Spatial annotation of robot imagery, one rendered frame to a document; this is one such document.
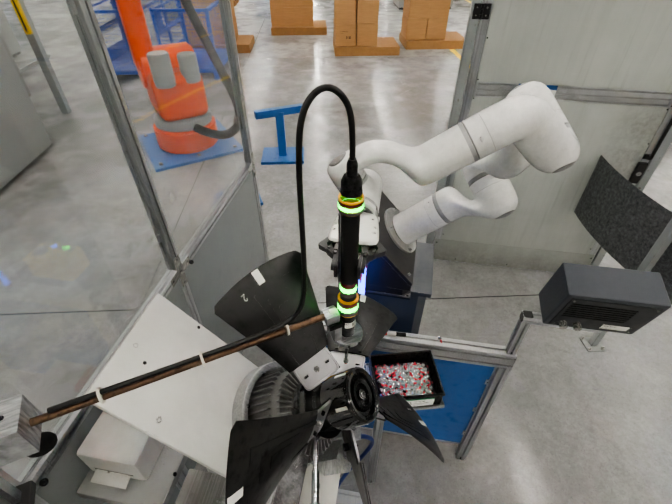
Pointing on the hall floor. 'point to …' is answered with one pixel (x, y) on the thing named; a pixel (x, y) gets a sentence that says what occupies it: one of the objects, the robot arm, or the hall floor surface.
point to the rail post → (482, 412)
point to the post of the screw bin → (375, 450)
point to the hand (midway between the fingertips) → (348, 266)
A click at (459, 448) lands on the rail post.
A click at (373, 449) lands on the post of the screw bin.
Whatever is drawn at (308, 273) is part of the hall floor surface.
